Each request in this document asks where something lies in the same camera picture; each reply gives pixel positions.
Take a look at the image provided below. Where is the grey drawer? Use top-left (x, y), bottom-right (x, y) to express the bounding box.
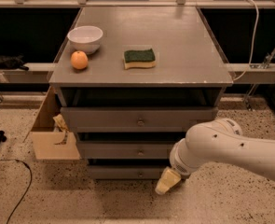
top-left (76, 142), bottom-right (174, 159)
top-left (61, 107), bottom-right (218, 133)
top-left (88, 165), bottom-right (166, 180)

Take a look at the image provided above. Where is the white hanging cable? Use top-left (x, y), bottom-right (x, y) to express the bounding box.
top-left (233, 0), bottom-right (260, 82)

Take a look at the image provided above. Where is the open cardboard box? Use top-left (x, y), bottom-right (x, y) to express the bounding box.
top-left (29, 88), bottom-right (80, 160)

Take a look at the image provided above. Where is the black cloth on rail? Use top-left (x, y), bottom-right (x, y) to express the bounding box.
top-left (0, 55), bottom-right (29, 71)

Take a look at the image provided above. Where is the grey bottom drawer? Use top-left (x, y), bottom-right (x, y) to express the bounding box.
top-left (88, 165), bottom-right (166, 180)

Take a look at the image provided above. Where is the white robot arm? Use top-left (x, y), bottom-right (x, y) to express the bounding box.
top-left (155, 119), bottom-right (275, 195)

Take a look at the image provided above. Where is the grey drawer cabinet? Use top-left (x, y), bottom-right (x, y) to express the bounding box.
top-left (49, 7), bottom-right (232, 168)

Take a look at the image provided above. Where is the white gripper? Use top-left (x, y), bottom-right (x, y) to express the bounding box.
top-left (155, 140), bottom-right (199, 195)

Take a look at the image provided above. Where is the orange fruit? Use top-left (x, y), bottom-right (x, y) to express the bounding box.
top-left (71, 51), bottom-right (89, 70)

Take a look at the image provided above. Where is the black floor cable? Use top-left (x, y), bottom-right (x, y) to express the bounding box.
top-left (0, 158), bottom-right (33, 224)

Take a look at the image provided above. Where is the green yellow sponge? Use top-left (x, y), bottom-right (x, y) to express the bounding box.
top-left (123, 49), bottom-right (156, 69)

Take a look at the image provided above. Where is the white ceramic bowl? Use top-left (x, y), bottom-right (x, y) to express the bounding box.
top-left (67, 25), bottom-right (103, 54)

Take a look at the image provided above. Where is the grey top drawer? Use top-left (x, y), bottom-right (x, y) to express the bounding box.
top-left (61, 107), bottom-right (218, 133)

